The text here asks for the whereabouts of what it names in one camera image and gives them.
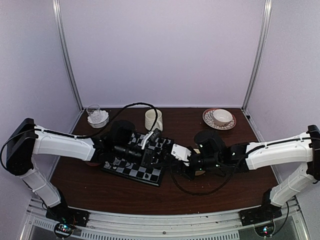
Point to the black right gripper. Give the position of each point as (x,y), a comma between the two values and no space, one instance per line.
(190,175)

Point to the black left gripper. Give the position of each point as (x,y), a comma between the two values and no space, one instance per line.
(148,157)

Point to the cream bowl of black pieces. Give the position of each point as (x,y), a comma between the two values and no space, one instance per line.
(196,150)

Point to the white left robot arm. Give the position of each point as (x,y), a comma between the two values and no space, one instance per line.
(120,143)

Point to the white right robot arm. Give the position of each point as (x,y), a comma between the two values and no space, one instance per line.
(303,148)

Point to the black and white chessboard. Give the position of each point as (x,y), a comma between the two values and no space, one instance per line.
(135,172)

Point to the white ribbed ceramic mug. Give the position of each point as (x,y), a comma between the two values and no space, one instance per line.
(151,122)

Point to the floral patterned saucer plate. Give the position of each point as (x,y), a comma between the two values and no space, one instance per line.
(208,119)

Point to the white ceramic cup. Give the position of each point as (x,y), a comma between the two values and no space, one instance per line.
(222,117)

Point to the pink bowl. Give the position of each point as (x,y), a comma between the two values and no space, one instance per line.
(92,164)

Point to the clear glass cup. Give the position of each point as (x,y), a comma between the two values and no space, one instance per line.
(93,112)

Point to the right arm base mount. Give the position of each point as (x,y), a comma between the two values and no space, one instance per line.
(263,219)

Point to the aluminium front rail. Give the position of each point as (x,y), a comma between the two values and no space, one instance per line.
(223,225)

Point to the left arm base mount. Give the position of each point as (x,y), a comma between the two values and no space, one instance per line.
(68,221)

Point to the aluminium frame post right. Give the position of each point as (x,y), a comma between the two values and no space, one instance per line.
(264,29)

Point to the aluminium frame post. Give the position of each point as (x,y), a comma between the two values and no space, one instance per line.
(65,53)
(264,29)

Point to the aluminium frame post left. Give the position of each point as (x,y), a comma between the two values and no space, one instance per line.
(65,53)

